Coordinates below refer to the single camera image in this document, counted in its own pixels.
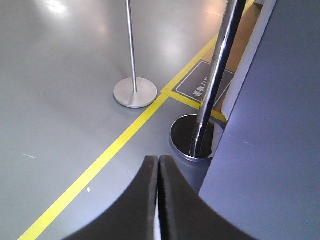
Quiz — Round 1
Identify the open white fridge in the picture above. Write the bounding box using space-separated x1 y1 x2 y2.
200 0 320 240

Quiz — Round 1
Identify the grey floor sign sticker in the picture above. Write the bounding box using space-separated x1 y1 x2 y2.
173 60 235 104

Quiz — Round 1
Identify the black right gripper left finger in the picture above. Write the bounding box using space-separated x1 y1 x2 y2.
66 156 159 240

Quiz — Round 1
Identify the chrome stanchion post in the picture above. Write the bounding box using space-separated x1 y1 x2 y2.
170 0 246 163

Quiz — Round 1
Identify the matte silver pole stand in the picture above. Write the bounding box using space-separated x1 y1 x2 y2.
113 0 158 109

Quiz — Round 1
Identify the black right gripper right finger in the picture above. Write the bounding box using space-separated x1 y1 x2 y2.
158 155 253 240

